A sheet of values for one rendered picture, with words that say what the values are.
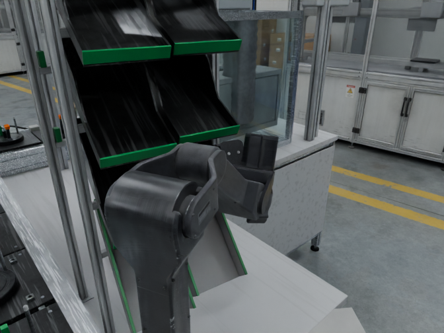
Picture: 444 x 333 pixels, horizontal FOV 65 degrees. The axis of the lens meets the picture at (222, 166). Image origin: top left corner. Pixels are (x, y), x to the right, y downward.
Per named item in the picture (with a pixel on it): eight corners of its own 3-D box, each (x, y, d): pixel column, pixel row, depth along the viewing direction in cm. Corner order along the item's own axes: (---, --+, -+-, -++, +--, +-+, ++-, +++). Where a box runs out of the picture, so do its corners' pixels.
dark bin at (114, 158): (176, 153, 62) (181, 121, 57) (100, 170, 56) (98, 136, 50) (125, 65, 76) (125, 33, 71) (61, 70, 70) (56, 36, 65)
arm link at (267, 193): (259, 216, 51) (272, 135, 50) (209, 205, 54) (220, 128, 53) (276, 205, 62) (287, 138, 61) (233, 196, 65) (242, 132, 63)
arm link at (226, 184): (185, 236, 27) (220, 111, 29) (100, 214, 30) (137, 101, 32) (259, 256, 53) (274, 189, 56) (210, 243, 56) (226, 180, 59)
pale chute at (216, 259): (240, 276, 85) (248, 273, 81) (191, 297, 79) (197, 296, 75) (199, 172, 92) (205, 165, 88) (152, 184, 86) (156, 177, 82)
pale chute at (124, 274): (189, 308, 76) (196, 307, 72) (131, 335, 70) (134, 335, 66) (149, 189, 83) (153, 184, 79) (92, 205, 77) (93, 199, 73)
